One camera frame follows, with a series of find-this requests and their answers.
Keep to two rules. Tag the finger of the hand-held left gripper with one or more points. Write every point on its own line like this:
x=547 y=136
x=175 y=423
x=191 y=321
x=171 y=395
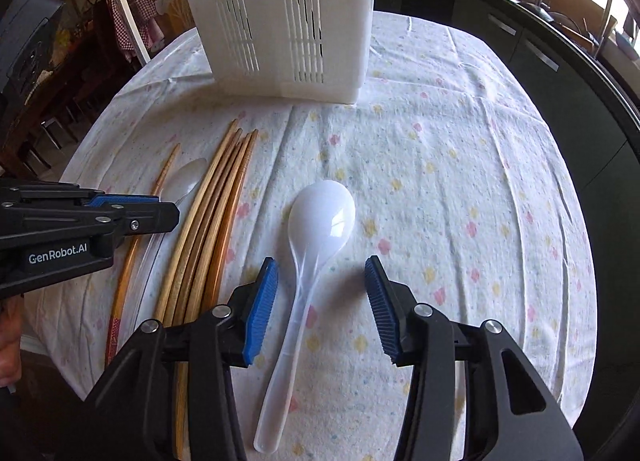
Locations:
x=125 y=200
x=150 y=218

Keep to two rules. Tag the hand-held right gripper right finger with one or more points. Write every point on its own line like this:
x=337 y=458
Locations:
x=382 y=313

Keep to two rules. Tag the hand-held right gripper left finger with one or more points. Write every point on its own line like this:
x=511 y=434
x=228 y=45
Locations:
x=260 y=313

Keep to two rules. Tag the clear plastic spoon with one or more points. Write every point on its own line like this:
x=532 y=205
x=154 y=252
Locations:
x=187 y=178

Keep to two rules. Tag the white plastic spoon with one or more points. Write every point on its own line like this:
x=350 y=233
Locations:
x=322 y=221

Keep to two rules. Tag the person's left hand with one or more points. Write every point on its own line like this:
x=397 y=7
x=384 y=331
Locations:
x=9 y=351

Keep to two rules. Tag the dark wooden chair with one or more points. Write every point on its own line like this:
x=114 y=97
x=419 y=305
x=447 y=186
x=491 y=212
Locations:
x=50 y=131

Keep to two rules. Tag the floral white tablecloth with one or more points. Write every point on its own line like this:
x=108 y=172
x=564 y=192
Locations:
x=450 y=191

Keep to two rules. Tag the red checkered cloth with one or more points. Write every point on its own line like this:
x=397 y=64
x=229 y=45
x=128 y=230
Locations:
x=142 y=1

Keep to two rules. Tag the steel kitchen sink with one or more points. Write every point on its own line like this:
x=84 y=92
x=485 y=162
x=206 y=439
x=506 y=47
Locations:
x=565 y=26

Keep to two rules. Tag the brown cutting board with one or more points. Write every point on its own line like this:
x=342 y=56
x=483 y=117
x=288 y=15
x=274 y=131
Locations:
x=575 y=3

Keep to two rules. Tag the tall steel faucet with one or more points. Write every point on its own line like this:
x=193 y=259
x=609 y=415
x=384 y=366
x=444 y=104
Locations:
x=610 y=11

